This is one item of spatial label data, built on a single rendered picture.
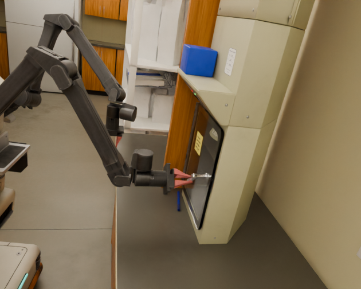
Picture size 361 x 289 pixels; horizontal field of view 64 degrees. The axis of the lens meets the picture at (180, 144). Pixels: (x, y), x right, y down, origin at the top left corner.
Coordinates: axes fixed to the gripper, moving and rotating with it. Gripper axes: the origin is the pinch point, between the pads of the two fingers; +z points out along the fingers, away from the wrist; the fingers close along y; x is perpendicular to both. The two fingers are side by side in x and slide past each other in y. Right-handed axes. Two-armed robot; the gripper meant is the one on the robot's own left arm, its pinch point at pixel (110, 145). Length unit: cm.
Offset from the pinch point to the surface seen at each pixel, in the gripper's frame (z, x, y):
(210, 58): -48, -26, 30
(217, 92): -41, -46, 27
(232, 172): -15, -46, 38
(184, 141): -8.6, -9.4, 31.7
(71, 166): 109, 172, -37
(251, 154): -22, -47, 43
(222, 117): -34, -46, 30
